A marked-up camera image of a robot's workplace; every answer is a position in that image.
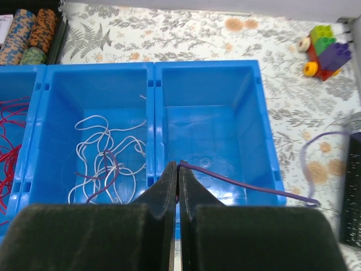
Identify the blue three-compartment plastic bin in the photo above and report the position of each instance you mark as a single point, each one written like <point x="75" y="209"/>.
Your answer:
<point x="211" y="114"/>

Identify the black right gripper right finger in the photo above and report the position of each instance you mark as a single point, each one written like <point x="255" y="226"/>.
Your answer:
<point x="219" y="237"/>

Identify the floral patterned table mat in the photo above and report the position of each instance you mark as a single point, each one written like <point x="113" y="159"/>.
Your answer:
<point x="301" y="109"/>

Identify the black poker chip case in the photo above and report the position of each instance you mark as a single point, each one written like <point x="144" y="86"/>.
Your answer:
<point x="32" y="32"/>

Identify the black handheld microphone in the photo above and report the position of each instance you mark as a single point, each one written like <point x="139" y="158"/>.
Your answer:
<point x="350" y="200"/>

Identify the colourful toy block train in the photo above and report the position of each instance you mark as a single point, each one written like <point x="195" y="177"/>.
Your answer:
<point x="326" y="55"/>

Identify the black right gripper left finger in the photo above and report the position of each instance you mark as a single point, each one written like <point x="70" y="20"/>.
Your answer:
<point x="135" y="236"/>

